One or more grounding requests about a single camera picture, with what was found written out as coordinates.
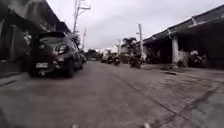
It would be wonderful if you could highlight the motorcycle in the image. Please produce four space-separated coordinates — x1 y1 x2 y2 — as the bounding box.
128 53 143 70
188 49 209 69
111 54 122 67

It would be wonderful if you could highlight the tree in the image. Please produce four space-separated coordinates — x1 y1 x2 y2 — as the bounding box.
121 36 138 56

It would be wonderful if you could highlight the grey concrete road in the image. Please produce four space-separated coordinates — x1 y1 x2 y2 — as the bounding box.
0 60 224 128

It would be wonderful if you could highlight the utility pole with crossarms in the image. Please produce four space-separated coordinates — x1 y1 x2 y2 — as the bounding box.
71 0 92 36

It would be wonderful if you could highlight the dark car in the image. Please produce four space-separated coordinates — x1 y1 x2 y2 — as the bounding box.
27 31 87 79

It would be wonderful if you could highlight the low building with roof overhang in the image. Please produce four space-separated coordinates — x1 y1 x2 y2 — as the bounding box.
142 3 224 70

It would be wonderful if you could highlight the dark building with awning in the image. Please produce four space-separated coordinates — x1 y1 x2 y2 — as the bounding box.
0 0 72 79

